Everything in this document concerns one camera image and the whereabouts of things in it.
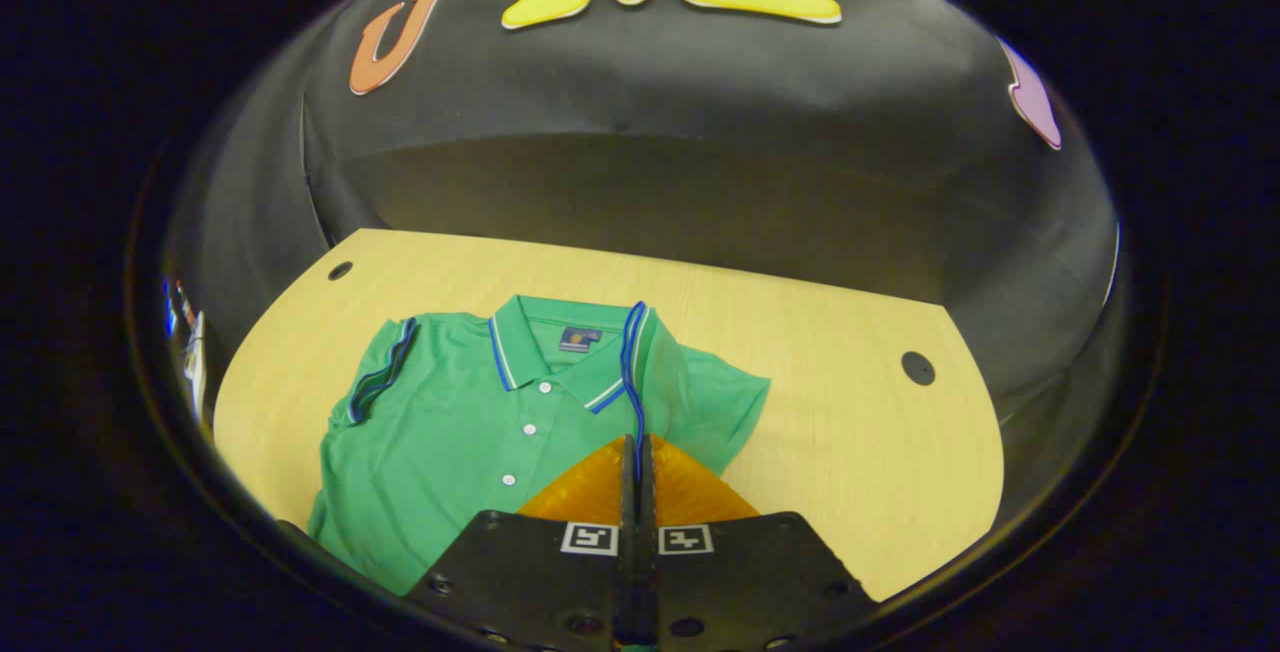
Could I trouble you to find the black backdrop cloth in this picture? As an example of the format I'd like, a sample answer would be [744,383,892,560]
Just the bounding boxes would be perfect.
[160,0,1123,543]

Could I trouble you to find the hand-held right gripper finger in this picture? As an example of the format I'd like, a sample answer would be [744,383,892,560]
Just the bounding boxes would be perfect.
[403,434,639,652]
[640,434,881,652]

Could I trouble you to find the bright monitor screen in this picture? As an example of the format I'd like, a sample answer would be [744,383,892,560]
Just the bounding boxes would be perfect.
[163,277,196,338]

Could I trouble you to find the green T-shirt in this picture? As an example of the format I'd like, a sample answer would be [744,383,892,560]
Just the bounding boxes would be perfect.
[305,294,773,598]

